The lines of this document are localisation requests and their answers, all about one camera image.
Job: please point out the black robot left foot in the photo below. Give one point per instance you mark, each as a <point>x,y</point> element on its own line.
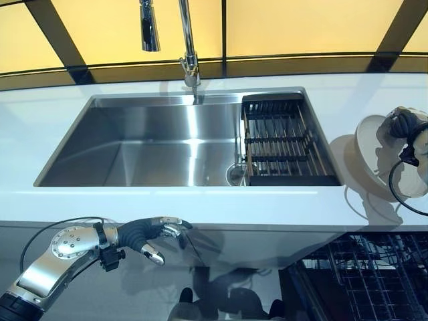
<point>186,296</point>

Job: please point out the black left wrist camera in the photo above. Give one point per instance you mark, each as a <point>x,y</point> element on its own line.
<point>112,259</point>

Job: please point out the stainless steel sink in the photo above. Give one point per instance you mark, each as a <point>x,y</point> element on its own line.
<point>150,143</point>

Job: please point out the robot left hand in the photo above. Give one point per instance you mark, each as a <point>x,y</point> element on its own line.
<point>133,234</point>

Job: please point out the black robot right foot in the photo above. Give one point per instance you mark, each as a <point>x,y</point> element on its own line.
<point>277,307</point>

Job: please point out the small cream plate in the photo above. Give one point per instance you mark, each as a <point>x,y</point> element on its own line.
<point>368,157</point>

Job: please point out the black robot foot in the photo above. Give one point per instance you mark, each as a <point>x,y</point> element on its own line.
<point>186,296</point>
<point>277,307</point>

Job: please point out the grey robot left leg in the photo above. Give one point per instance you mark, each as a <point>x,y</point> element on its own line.
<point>185,312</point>

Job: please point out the round sink drain strainer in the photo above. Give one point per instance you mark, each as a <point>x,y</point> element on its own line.
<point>235,174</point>

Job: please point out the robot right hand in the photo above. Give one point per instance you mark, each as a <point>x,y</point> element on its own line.
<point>408,122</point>

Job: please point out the black built-in dishwasher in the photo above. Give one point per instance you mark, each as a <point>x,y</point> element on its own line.
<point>301,291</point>

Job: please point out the chrome pull-down faucet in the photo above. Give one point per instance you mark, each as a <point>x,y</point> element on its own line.
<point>189,36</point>

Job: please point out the black sink dish rack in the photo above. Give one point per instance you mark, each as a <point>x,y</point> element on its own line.
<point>284,182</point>

